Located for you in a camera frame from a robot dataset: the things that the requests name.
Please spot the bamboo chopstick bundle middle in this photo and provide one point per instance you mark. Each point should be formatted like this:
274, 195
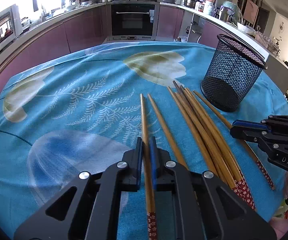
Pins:
207, 141

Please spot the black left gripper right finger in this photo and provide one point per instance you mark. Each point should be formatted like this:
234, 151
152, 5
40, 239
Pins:
204, 207

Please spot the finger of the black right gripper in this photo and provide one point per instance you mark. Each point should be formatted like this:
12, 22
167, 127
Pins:
242, 124
250, 135

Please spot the purple kitchen base cabinets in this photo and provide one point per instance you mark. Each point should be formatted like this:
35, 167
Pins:
64, 34

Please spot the white microwave oven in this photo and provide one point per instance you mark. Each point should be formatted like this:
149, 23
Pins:
10, 25

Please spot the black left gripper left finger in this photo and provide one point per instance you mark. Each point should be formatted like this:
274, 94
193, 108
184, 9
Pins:
88, 206

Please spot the bamboo chopstick bundle right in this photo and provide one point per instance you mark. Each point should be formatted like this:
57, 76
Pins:
228, 166

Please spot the built-in black oven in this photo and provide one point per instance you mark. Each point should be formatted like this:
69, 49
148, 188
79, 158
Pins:
134, 21

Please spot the black mesh utensil holder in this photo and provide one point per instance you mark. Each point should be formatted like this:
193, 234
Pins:
233, 70

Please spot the blue floral tablecloth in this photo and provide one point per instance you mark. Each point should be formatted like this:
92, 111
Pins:
82, 112

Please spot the dark tipped bamboo chopstick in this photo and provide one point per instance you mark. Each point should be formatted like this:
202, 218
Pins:
193, 110

